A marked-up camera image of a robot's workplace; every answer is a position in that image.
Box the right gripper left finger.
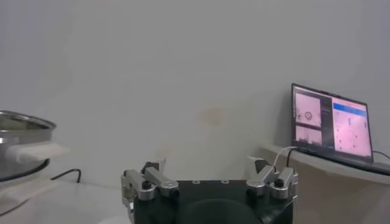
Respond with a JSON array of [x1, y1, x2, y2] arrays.
[[121, 157, 180, 201]]

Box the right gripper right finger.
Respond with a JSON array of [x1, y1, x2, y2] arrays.
[[245, 156, 299, 201]]

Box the perforated steel steamer basket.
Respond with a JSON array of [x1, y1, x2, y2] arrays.
[[0, 110, 57, 180]]

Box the white desk holding laptop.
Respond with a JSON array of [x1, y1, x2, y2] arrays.
[[258, 144, 390, 224]]

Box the open black laptop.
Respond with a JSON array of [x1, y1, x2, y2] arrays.
[[291, 82, 390, 177]]

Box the white electric cooking pot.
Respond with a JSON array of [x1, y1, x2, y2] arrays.
[[0, 141, 70, 219]]

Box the white laptop cable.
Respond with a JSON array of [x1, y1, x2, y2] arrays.
[[272, 145, 301, 171]]

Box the black cable with adapter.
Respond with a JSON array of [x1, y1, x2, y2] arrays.
[[285, 148, 310, 168]]

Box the black pot power cord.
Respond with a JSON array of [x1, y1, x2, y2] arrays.
[[50, 168, 82, 184]]

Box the thin black laptop cable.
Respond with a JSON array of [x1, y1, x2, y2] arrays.
[[373, 150, 390, 161]]

